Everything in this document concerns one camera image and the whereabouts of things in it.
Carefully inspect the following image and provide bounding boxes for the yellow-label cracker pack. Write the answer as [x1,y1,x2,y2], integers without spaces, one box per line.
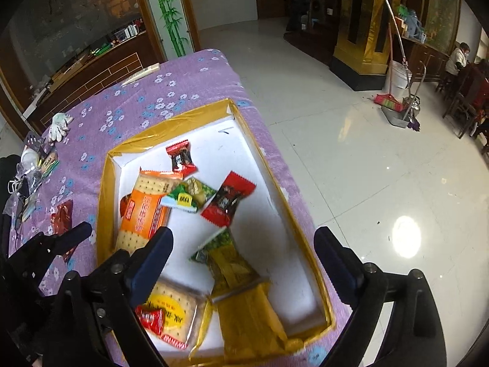
[139,278,213,357]

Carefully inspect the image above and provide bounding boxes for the gold-edged white tray box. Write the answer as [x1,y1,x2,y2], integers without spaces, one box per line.
[95,98,337,367]

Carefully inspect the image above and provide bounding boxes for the wooden cabinet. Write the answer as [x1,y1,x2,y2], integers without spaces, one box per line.
[0,0,201,139]

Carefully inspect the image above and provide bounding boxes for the red broom and dustpan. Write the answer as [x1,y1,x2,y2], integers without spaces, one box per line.
[373,0,420,133]

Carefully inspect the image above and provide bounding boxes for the dark red Chinese-text bar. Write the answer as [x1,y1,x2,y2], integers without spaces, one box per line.
[50,199,75,265]

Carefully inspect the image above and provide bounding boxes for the purple floral tablecloth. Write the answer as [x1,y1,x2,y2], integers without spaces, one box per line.
[9,49,314,252]

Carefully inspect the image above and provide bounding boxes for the white round container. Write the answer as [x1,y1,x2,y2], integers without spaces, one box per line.
[20,146,40,171]

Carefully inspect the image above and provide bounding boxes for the orange cracker pack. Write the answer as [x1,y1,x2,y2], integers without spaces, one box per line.
[115,170,183,254]

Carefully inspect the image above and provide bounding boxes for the plain yellow snack pack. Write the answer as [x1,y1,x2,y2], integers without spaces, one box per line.
[215,282,304,365]

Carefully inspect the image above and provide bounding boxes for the green flat snack box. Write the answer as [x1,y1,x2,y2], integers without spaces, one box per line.
[41,151,59,178]

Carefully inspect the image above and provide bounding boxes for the cream folded fan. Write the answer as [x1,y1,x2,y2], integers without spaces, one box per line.
[121,63,160,87]

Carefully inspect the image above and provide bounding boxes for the white gloves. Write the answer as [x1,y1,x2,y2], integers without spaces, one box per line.
[48,113,73,143]

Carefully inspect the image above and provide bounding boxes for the green yellow snack packet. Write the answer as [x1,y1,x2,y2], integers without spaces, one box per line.
[159,177,216,213]

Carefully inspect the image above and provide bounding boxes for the olive yellow snack packet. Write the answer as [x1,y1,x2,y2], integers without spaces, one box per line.
[190,227,260,298]

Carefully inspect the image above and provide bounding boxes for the red black candy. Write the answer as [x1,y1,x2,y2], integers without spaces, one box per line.
[166,140,197,177]
[119,194,131,218]
[201,172,256,227]

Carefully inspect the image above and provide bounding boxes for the bright red small candy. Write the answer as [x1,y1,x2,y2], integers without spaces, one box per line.
[135,305,165,337]

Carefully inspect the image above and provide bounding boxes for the white bucket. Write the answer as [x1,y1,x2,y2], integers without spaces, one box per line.
[382,61,412,102]

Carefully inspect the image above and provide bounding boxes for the seated person in white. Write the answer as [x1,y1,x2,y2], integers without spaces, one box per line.
[445,42,470,76]

